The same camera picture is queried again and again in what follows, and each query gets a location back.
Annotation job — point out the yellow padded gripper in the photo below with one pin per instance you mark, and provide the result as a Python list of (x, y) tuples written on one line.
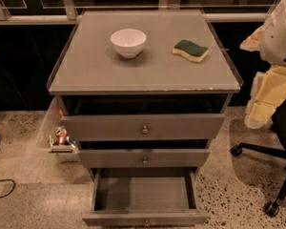
[(278, 39)]

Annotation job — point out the grey bottom drawer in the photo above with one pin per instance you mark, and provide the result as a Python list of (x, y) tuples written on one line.
[(144, 197)]

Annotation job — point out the grey drawer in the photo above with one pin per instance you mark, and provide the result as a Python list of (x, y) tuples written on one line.
[(140, 158), (144, 197), (143, 126)]

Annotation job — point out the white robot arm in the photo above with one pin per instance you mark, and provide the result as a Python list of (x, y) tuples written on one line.
[(274, 30)]

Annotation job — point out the grey top drawer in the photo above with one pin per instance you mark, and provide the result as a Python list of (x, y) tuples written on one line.
[(143, 126)]

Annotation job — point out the grey drawer cabinet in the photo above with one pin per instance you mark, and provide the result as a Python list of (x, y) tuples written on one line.
[(91, 78)]

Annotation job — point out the grey middle drawer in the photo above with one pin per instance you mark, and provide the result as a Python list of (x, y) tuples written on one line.
[(140, 158)]

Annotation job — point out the black office chair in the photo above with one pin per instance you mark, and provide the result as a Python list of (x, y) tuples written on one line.
[(279, 127)]

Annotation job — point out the green yellow sponge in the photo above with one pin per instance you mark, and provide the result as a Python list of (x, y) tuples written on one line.
[(190, 51)]

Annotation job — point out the white ceramic bowl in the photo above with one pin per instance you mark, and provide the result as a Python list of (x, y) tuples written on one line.
[(129, 43)]

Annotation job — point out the orange soda can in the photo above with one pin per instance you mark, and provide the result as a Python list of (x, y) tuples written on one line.
[(61, 134)]

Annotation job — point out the clear acrylic side bin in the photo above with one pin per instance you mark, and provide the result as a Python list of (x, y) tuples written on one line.
[(46, 138)]

